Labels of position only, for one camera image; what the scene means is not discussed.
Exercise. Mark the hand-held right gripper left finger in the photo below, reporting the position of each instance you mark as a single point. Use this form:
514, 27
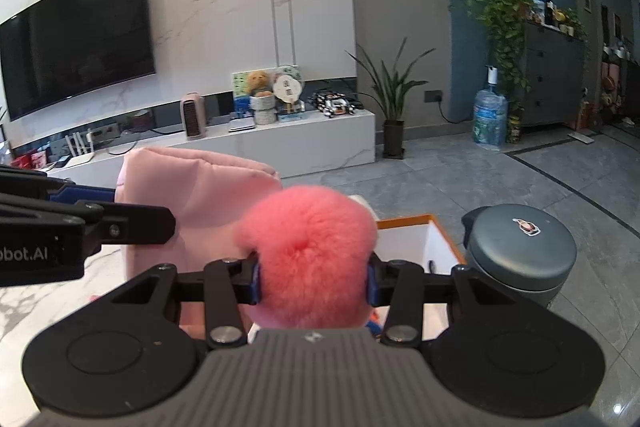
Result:
257, 279

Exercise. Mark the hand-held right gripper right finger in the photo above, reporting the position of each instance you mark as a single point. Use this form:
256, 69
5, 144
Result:
371, 279

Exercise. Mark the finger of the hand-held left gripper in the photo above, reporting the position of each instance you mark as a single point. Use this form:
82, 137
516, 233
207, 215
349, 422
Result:
85, 195
135, 227

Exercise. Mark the pink fluffy ball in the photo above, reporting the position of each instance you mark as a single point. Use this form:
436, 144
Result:
305, 247

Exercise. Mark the pink fabric pouch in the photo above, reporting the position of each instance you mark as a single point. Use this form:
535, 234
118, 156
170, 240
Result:
200, 197

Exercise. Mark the orange cardboard box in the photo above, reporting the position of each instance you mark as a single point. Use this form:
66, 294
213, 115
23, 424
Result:
442, 239

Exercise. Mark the white router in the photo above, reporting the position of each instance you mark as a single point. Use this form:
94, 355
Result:
80, 157

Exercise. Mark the red gift boxes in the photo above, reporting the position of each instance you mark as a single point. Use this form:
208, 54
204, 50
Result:
30, 159

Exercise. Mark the pink space heater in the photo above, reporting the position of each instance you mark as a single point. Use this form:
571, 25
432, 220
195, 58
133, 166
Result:
193, 117

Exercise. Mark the white marble tv cabinet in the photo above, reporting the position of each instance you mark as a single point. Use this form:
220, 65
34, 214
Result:
300, 147

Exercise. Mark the potted long leaf plant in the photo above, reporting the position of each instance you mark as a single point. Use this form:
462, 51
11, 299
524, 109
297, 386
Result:
393, 137

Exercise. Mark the white flat box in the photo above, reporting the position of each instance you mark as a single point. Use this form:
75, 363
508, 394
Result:
241, 125

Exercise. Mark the grey round trash can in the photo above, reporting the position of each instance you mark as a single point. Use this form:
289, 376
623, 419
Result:
520, 252

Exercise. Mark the black flat television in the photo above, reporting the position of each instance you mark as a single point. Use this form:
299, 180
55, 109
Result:
75, 42

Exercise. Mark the white knitted basket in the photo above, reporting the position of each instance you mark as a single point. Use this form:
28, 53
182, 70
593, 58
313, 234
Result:
263, 109

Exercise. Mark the black white toy car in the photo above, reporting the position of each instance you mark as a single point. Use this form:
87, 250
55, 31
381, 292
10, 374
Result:
335, 104

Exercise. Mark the brown teddy bear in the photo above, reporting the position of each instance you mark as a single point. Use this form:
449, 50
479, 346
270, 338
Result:
260, 82

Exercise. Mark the round paper fan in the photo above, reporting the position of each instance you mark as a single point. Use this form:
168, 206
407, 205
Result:
287, 89

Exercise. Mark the blue water jug with pump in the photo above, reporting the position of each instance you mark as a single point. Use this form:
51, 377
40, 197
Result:
489, 122

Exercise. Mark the small green bag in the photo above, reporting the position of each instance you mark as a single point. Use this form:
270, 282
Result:
514, 130

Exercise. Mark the white floor scale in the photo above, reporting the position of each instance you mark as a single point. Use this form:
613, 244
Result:
583, 137

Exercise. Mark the dark grey drawer cabinet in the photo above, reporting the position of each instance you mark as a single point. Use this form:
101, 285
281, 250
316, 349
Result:
555, 82

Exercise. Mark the trailing green pothos plant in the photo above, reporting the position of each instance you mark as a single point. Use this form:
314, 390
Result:
500, 22

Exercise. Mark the open shelf rack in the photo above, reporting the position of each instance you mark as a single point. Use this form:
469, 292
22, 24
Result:
620, 82

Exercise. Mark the wall socket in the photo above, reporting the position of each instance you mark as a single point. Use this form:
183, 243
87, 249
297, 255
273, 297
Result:
433, 96

